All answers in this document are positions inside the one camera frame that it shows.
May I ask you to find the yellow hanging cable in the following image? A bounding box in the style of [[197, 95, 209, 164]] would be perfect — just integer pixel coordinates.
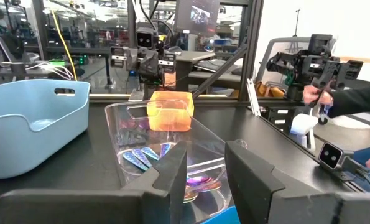
[[50, 9, 79, 82]]

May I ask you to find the silver metal bracket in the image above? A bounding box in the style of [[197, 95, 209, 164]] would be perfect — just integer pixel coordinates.
[[246, 78, 262, 118]]

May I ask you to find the small orange tray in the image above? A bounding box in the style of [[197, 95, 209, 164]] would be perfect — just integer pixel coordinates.
[[146, 90, 195, 133]]

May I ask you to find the large blue-grey plastic bin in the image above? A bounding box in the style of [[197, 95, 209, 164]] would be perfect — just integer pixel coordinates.
[[0, 78, 91, 180]]

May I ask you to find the pile of assorted spoons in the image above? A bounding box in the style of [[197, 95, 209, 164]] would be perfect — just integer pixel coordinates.
[[0, 102, 355, 224]]

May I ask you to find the black camera cable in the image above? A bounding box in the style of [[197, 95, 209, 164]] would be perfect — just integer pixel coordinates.
[[341, 155, 370, 193]]

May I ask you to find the grey mesh office chair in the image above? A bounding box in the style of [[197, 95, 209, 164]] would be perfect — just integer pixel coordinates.
[[255, 36, 338, 85]]

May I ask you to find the grey desk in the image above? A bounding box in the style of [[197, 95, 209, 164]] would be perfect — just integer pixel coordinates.
[[174, 50, 245, 91]]

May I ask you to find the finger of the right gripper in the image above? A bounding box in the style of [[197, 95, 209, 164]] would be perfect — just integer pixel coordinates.
[[158, 50, 177, 75], [109, 45, 132, 69]]

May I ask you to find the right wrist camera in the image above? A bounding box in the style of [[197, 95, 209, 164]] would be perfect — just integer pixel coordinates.
[[136, 27, 155, 50]]

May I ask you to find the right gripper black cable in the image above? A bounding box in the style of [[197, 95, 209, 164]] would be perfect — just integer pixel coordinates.
[[139, 0, 175, 47]]

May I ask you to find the small blue tray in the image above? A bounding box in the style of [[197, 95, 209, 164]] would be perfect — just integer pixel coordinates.
[[200, 205, 241, 224]]

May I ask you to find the white cable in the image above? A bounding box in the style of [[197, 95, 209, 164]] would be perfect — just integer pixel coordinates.
[[25, 61, 76, 81]]

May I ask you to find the grey monitor screen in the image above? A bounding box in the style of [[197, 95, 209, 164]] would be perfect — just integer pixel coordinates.
[[173, 0, 221, 37]]

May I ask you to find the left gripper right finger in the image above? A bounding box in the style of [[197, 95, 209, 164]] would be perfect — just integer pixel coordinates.
[[224, 139, 370, 224]]

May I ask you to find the white plastic base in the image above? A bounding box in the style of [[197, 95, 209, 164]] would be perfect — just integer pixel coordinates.
[[289, 113, 317, 151]]

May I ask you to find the clear plastic bin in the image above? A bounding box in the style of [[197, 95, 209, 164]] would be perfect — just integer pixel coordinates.
[[104, 98, 237, 224]]

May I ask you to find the iridescent purple spoon teal handle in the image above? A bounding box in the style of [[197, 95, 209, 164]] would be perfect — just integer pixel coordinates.
[[159, 142, 218, 188], [121, 151, 150, 172], [131, 148, 201, 203], [140, 146, 223, 193]]

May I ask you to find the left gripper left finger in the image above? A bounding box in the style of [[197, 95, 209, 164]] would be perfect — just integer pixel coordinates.
[[0, 141, 188, 224]]

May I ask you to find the small grey depth camera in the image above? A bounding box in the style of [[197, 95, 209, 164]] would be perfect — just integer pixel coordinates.
[[317, 142, 346, 171]]

